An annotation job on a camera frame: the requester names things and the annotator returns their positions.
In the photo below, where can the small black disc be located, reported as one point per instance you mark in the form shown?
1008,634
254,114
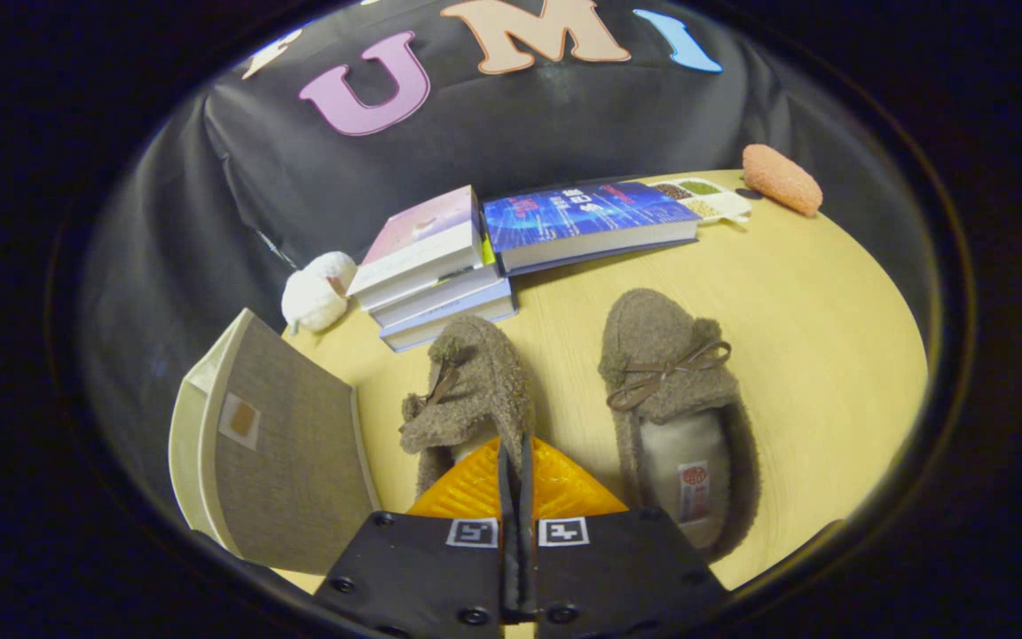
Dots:
748,193

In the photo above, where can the white book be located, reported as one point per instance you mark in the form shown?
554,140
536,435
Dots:
440,300

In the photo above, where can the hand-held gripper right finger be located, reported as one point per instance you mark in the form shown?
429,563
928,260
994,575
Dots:
626,568

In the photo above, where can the pale blue book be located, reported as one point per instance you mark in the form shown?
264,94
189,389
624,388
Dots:
453,321

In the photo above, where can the black backdrop cloth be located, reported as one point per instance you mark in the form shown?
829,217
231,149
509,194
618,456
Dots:
564,124

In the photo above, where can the white plush toy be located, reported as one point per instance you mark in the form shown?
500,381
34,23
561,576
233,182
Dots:
316,293

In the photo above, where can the white compartment tray with grains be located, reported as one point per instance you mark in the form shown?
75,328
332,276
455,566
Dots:
715,202

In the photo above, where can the brown fuzzy shoe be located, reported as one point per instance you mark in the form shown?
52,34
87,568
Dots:
484,382
662,346

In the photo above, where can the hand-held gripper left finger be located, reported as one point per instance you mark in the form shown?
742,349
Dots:
413,568

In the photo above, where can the blue cover book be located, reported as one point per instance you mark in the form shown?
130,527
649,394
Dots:
582,217

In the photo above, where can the grey fabric storage box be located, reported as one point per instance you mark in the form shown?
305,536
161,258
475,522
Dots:
289,444

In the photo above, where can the orange sponge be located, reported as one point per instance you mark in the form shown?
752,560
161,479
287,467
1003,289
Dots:
782,180

